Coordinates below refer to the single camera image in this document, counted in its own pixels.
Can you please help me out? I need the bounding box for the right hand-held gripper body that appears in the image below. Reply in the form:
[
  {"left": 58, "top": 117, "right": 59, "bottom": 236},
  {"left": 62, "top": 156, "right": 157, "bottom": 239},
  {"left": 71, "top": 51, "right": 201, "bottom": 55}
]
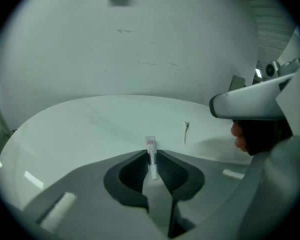
[{"left": 233, "top": 26, "right": 300, "bottom": 157}]

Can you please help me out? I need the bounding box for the thin metal pin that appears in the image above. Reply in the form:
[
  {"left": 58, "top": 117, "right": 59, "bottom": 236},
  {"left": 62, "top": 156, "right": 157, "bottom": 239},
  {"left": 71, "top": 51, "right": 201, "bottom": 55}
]
[{"left": 183, "top": 120, "right": 191, "bottom": 145}]

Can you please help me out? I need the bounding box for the person's right hand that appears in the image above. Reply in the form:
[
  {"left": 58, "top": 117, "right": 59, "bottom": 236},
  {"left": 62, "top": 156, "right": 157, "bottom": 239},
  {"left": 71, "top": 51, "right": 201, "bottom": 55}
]
[{"left": 230, "top": 121, "right": 250, "bottom": 153}]

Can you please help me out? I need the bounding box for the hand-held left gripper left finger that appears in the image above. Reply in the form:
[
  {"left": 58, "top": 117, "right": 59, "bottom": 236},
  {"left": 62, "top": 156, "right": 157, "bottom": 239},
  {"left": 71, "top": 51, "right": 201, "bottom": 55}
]
[{"left": 21, "top": 149, "right": 172, "bottom": 240}]

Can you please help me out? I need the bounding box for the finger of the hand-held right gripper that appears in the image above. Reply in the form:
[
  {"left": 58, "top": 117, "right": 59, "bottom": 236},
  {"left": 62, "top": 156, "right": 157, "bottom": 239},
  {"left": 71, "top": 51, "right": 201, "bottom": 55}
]
[{"left": 209, "top": 72, "right": 298, "bottom": 121}]

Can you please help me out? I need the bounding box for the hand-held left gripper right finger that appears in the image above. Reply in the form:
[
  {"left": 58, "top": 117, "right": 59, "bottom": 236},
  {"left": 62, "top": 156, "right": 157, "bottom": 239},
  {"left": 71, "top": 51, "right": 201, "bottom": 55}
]
[{"left": 156, "top": 148, "right": 253, "bottom": 240}]

